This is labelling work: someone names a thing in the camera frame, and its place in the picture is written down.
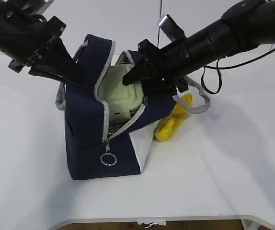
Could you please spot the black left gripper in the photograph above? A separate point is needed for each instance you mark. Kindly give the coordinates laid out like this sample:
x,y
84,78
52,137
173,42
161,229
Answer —
x,y
25,49

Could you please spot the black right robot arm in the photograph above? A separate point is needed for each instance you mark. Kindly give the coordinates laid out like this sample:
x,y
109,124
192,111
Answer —
x,y
243,27

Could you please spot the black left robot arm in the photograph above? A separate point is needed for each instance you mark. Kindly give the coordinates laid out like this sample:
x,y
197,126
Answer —
x,y
15,16

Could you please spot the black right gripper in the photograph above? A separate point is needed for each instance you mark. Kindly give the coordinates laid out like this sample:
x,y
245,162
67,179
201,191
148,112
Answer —
x,y
157,69

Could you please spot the white paper scrap under table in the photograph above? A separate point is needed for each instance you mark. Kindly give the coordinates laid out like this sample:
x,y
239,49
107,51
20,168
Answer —
x,y
151,223

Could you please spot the navy blue lunch bag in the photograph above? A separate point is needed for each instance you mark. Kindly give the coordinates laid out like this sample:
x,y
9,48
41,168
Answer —
x,y
95,147

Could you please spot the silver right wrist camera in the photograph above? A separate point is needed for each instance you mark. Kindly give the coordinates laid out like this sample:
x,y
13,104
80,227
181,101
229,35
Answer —
x,y
170,28

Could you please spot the yellow toy banana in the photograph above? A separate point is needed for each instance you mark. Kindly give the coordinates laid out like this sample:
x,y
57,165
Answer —
x,y
168,126

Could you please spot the green lid glass container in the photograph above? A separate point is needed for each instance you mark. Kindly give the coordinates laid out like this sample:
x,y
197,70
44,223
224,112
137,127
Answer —
x,y
123,101

